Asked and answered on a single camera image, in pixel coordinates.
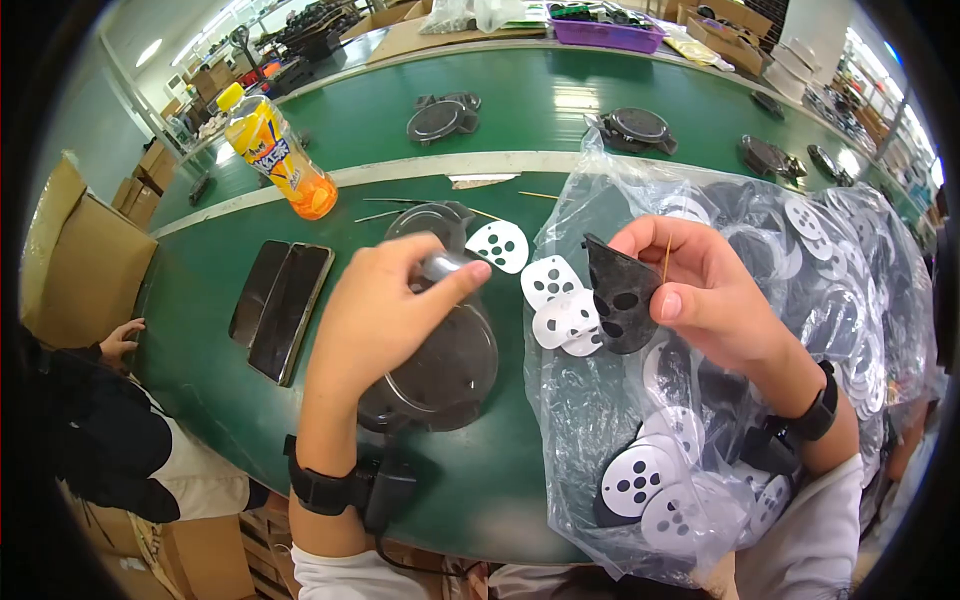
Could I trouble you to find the person's left hand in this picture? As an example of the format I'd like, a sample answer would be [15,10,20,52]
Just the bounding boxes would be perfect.
[304,231,493,451]

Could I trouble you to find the person's right hand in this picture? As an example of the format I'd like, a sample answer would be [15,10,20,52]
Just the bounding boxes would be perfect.
[608,214,798,378]

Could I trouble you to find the person's left thumb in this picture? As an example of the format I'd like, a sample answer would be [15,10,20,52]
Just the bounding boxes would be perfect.
[417,258,493,320]

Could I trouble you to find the person's right index finger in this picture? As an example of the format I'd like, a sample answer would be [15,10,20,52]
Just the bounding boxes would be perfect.
[608,214,710,260]

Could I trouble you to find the person's left index finger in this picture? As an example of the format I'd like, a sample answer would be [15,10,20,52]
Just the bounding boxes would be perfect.
[367,231,447,264]

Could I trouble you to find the person's right thumb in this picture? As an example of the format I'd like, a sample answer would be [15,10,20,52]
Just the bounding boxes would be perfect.
[648,281,723,333]

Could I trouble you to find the black perforated disc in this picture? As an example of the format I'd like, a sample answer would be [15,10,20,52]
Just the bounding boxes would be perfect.
[582,232,666,356]

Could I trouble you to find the dark round plastic cover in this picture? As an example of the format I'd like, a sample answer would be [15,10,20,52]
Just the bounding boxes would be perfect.
[591,106,679,157]
[738,134,809,186]
[405,91,483,146]
[751,90,787,122]
[806,143,857,189]
[357,200,501,435]

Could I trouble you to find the white perforated disc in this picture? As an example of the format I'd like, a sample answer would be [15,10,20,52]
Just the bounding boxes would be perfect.
[558,324,606,359]
[519,254,585,312]
[464,219,531,276]
[530,288,602,351]

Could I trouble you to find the clear bag of perforated discs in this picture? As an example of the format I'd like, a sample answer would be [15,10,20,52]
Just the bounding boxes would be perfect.
[522,126,940,588]

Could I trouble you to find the black smartphone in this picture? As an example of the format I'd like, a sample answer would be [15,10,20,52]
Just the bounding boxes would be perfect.
[228,239,292,348]
[246,242,336,388]

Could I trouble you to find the orange juice bottle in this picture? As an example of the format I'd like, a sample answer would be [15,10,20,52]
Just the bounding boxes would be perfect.
[216,81,339,222]

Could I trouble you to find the black wrist band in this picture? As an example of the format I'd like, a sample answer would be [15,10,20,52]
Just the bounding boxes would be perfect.
[282,433,418,535]
[741,360,840,475]

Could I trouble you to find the open brown carton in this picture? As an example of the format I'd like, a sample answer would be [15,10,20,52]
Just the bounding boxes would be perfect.
[677,3,775,78]

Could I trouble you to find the flat cardboard sheet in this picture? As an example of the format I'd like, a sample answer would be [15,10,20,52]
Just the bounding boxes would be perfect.
[366,16,549,66]

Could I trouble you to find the purple plastic basket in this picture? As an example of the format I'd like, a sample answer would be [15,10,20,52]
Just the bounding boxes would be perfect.
[546,1,668,55]

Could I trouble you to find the clear plastic bag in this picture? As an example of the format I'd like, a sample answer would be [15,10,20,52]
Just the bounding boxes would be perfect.
[417,0,528,36]

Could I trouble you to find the stack of brown cartons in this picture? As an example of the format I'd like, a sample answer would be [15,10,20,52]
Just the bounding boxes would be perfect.
[111,138,180,231]

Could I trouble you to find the person's body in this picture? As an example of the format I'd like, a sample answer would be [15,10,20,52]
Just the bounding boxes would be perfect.
[291,452,866,600]

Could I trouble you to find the large cardboard box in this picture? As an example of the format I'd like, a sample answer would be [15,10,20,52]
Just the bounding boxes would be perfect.
[18,153,160,351]

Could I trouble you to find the brown cardboard box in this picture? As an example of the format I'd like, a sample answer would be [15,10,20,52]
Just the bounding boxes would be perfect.
[58,480,258,600]

